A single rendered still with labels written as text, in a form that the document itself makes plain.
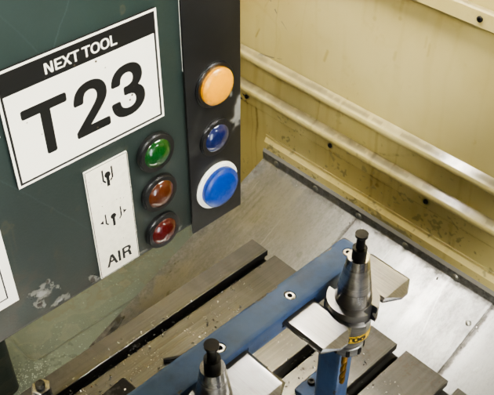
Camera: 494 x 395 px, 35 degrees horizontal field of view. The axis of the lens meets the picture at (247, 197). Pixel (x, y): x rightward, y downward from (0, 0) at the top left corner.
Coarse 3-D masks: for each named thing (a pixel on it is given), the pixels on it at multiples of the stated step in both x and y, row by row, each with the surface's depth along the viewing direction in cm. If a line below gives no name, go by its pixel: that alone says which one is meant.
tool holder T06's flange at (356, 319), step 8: (328, 288) 93; (328, 296) 92; (376, 296) 92; (328, 304) 92; (336, 304) 91; (376, 304) 91; (336, 312) 90; (344, 312) 90; (352, 312) 90; (360, 312) 90; (368, 312) 92; (376, 312) 91; (344, 320) 90; (352, 320) 90; (360, 320) 90; (352, 328) 91; (360, 328) 91
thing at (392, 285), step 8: (376, 264) 97; (384, 264) 97; (376, 272) 96; (384, 272) 96; (392, 272) 96; (376, 280) 95; (384, 280) 95; (392, 280) 95; (400, 280) 95; (408, 280) 96; (376, 288) 94; (384, 288) 94; (392, 288) 94; (400, 288) 94; (408, 288) 95; (384, 296) 93; (392, 296) 94; (400, 296) 94
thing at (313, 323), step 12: (312, 300) 93; (300, 312) 92; (312, 312) 92; (324, 312) 92; (288, 324) 90; (300, 324) 90; (312, 324) 90; (324, 324) 90; (336, 324) 90; (300, 336) 89; (312, 336) 89; (324, 336) 89; (336, 336) 89; (348, 336) 89; (324, 348) 88; (336, 348) 88
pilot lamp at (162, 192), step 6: (168, 180) 49; (156, 186) 48; (162, 186) 49; (168, 186) 49; (156, 192) 48; (162, 192) 49; (168, 192) 49; (150, 198) 48; (156, 198) 49; (162, 198) 49; (168, 198) 49; (150, 204) 49; (156, 204) 49; (162, 204) 49
